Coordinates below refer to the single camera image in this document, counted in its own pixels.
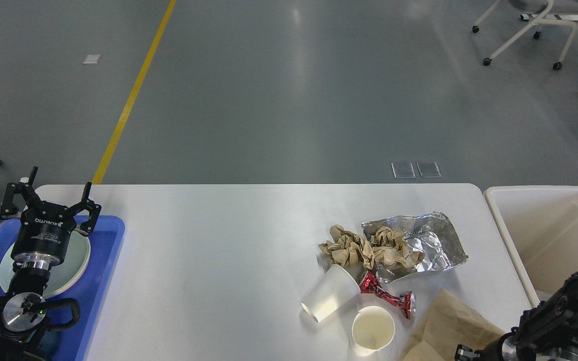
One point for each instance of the red foil wrapper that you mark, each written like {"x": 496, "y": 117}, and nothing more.
{"x": 406, "y": 302}

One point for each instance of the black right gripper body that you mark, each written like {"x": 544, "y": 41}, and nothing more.
{"x": 502, "y": 349}

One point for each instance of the upright white paper cup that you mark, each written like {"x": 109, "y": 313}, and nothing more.
{"x": 373, "y": 329}

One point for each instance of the brown paper bag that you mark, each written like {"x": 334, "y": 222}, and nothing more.
{"x": 447, "y": 322}

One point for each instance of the floor outlet cover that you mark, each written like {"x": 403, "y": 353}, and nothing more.
{"x": 429, "y": 169}
{"x": 403, "y": 170}

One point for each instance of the floor outlet cover left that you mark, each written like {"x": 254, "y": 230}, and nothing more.
{"x": 403, "y": 170}

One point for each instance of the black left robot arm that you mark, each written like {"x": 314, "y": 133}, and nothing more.
{"x": 26, "y": 316}

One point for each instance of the light green plate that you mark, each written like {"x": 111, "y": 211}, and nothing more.
{"x": 64, "y": 276}

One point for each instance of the floor outlet cover right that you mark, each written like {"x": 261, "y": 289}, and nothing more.
{"x": 429, "y": 169}

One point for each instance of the blue plastic tray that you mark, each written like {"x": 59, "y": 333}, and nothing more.
{"x": 90, "y": 289}

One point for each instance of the silver foil bag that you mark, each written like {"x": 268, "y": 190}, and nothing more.
{"x": 433, "y": 233}

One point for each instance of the white plastic bin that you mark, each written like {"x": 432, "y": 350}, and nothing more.
{"x": 539, "y": 226}

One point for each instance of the brown paper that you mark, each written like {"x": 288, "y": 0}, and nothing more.
{"x": 392, "y": 251}
{"x": 347, "y": 249}

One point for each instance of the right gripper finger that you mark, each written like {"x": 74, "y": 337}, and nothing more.
{"x": 465, "y": 353}

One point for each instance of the white office chair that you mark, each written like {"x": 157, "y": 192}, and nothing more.
{"x": 540, "y": 13}

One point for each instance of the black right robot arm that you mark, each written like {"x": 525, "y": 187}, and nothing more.
{"x": 546, "y": 332}

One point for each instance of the tipped white paper cup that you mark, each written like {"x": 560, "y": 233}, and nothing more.
{"x": 334, "y": 289}

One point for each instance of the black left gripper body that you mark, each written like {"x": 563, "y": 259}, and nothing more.
{"x": 42, "y": 243}

